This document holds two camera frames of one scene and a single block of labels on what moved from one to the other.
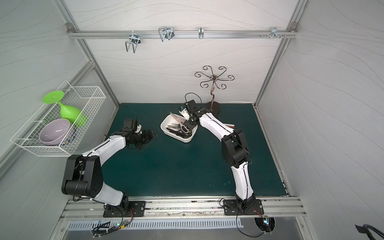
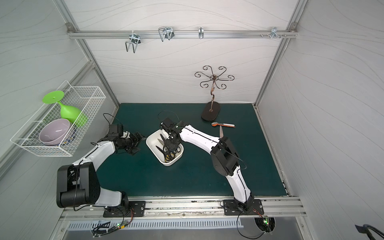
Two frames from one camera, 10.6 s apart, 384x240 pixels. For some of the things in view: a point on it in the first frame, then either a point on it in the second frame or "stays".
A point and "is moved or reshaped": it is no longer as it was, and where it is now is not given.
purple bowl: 53,131 stays
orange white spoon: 229,125 stays
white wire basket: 59,125 stays
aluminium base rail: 87,208 stays
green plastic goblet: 73,114 stays
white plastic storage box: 167,120 is moved or reshaped
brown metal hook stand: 214,107 stays
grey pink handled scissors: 181,120 is moved or reshaped
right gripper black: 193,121 to 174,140
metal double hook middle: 166,32 stays
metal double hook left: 135,40 stays
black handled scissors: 183,134 is moved or reshaped
